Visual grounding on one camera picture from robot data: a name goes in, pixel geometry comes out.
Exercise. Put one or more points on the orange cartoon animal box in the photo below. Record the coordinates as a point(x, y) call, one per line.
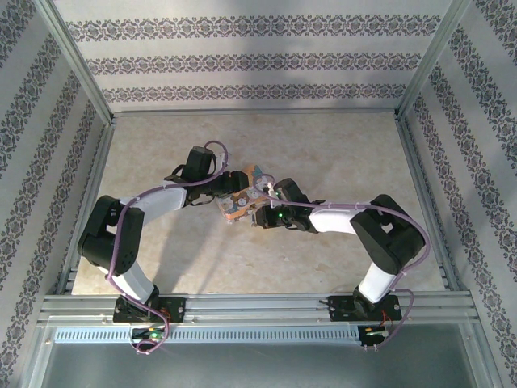
point(242, 202)

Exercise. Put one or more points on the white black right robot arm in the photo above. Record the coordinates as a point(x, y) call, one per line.
point(335, 220)

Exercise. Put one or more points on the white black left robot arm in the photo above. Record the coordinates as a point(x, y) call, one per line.
point(157, 202)

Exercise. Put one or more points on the small controller circuit board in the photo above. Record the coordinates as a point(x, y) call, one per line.
point(375, 333)
point(150, 334)

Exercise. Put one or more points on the grey sheet metal panel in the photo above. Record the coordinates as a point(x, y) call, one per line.
point(258, 368)

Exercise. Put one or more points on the aluminium frame rail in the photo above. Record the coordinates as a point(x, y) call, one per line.
point(254, 114)
point(428, 202)
point(87, 202)
point(258, 307)

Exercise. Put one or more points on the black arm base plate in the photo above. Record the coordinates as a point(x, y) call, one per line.
point(177, 309)
point(341, 309)

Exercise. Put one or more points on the aluminium frame post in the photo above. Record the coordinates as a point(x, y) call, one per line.
point(434, 60)
point(76, 60)

